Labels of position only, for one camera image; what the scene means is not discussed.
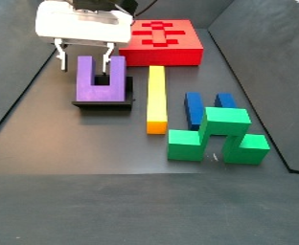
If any blue U-shaped block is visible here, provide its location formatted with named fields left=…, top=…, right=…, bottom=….
left=184, top=92, right=236, bottom=131

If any purple U-shaped block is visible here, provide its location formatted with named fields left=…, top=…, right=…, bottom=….
left=76, top=56, right=127, bottom=101

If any green arch block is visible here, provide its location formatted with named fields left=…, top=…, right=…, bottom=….
left=167, top=107, right=270, bottom=165

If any yellow long bar block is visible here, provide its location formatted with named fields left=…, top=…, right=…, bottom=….
left=147, top=66, right=167, bottom=135

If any red board with recesses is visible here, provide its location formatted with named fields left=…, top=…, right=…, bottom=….
left=119, top=19, right=204, bottom=67

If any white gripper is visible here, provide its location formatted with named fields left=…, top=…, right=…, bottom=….
left=36, top=1, right=133, bottom=75

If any black fixture stand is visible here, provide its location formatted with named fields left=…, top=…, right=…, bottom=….
left=72, top=77, right=135, bottom=111

